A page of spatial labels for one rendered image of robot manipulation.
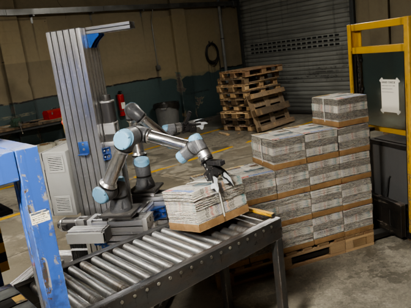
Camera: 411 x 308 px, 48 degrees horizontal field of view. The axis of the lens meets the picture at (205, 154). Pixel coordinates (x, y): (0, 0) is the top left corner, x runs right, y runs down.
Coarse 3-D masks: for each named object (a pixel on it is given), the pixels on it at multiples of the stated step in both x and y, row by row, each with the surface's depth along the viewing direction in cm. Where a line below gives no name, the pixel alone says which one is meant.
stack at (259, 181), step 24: (240, 168) 370; (264, 168) 361; (288, 168) 353; (312, 168) 360; (336, 168) 368; (264, 192) 349; (312, 192) 363; (336, 192) 372; (264, 216) 352; (288, 216) 360; (336, 216) 375; (288, 240) 364; (312, 240) 371; (336, 240) 378; (264, 264) 359; (288, 264) 367
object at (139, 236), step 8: (168, 224) 275; (144, 232) 267; (152, 232) 266; (128, 240) 258; (104, 248) 251; (112, 248) 250; (120, 248) 253; (88, 256) 243; (64, 264) 237; (72, 264) 236; (24, 280) 224; (32, 280) 223; (16, 288) 218; (24, 288) 220; (24, 296) 220; (32, 296) 223
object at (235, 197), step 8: (232, 176) 263; (240, 176) 264; (224, 184) 256; (240, 184) 264; (224, 192) 256; (232, 192) 260; (240, 192) 264; (232, 200) 260; (240, 200) 264; (232, 208) 260
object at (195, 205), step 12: (168, 192) 260; (180, 192) 249; (192, 192) 242; (204, 192) 247; (168, 204) 263; (180, 204) 253; (192, 204) 244; (204, 204) 247; (216, 204) 253; (168, 216) 266; (180, 216) 256; (192, 216) 247; (204, 216) 247; (216, 216) 252
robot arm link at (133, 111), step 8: (128, 104) 346; (136, 104) 345; (128, 112) 342; (136, 112) 340; (144, 112) 343; (136, 120) 342; (144, 120) 342; (152, 120) 346; (152, 128) 345; (160, 128) 347
